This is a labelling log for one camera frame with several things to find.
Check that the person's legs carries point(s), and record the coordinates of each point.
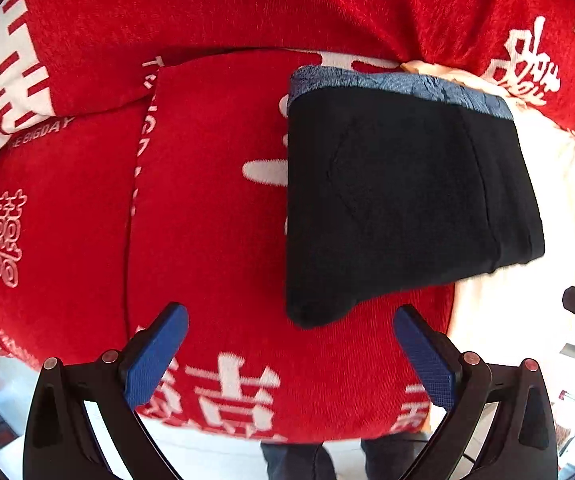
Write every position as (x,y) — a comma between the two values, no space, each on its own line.
(292,462)

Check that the red printed blanket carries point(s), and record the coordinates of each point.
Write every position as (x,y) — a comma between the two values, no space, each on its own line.
(207,200)

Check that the cream blanket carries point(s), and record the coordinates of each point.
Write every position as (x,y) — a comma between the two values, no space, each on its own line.
(507,310)

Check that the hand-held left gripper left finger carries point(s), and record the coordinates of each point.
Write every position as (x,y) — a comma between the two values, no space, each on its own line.
(157,355)

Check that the black pants with blue waistband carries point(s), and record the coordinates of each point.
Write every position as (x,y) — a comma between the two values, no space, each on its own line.
(392,185)

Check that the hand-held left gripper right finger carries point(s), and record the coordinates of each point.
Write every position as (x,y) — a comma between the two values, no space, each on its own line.
(427,355)

